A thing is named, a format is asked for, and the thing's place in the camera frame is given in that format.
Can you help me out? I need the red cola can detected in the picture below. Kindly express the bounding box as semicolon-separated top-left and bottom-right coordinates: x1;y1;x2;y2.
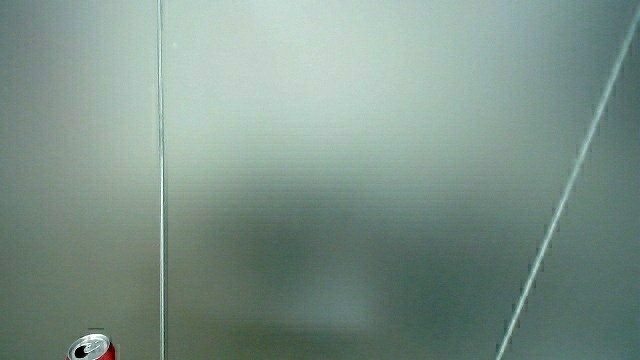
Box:
65;333;117;360

